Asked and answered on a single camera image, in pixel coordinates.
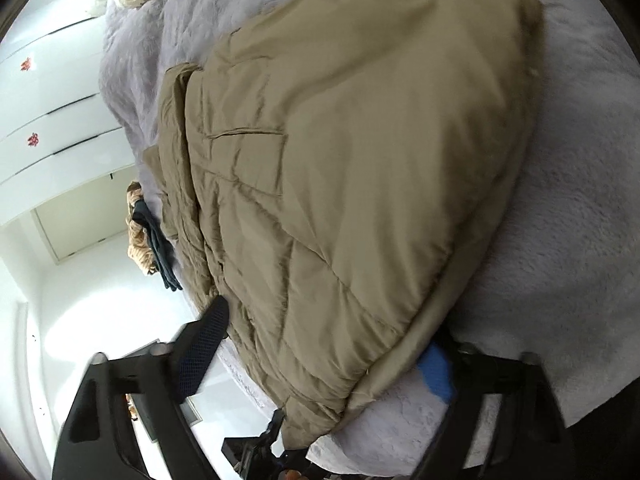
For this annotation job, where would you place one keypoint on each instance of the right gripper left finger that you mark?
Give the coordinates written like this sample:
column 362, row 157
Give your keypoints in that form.
column 98, row 440

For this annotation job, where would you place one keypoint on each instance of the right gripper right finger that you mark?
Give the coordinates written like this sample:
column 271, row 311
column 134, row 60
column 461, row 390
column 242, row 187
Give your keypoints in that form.
column 502, row 419

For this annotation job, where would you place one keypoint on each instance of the khaki puffer jacket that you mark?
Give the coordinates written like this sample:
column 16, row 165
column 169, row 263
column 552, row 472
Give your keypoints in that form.
column 337, row 170

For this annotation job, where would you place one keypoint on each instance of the person's left hand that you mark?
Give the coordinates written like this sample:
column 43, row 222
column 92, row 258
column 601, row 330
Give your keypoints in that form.
column 291, row 475

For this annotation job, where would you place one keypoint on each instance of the striped tan garment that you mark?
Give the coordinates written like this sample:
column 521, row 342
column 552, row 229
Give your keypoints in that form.
column 138, row 250

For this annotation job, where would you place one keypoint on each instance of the dark teal garment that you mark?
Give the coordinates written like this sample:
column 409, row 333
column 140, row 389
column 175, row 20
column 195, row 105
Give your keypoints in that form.
column 160, row 247

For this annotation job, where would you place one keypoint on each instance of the white wardrobe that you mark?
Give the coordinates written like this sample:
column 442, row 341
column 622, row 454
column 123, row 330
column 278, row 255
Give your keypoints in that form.
column 59, row 99

